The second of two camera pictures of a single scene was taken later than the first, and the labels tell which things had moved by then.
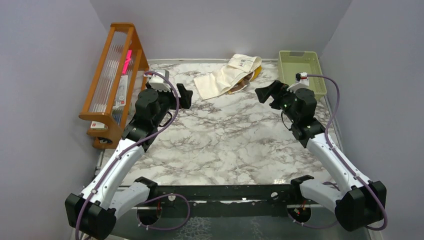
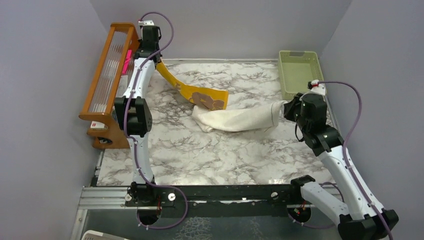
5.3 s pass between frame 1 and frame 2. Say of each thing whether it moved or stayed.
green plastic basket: stayed
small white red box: stayed
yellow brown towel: moved
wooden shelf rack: stayed
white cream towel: moved
